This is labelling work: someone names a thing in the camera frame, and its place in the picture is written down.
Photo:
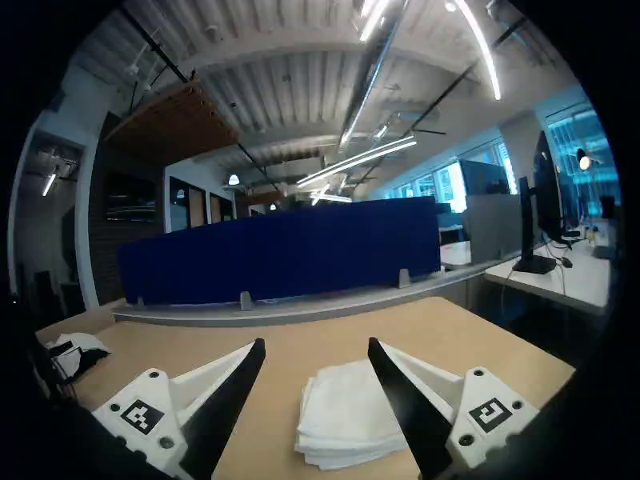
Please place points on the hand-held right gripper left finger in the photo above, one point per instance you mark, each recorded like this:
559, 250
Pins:
150, 400

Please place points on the blue desk screen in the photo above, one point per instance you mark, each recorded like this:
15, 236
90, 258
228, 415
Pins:
280, 250

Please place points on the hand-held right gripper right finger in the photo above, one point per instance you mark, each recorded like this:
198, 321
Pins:
492, 410

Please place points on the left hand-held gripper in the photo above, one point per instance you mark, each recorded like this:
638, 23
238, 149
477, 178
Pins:
47, 375

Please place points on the black computer monitor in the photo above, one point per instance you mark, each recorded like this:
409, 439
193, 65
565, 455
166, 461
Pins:
542, 210

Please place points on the stack of white towels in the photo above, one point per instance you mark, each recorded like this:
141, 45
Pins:
350, 410

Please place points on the white office desk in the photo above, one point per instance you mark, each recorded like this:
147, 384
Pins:
555, 280

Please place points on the grey partition panel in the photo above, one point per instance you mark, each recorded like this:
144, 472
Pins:
492, 225

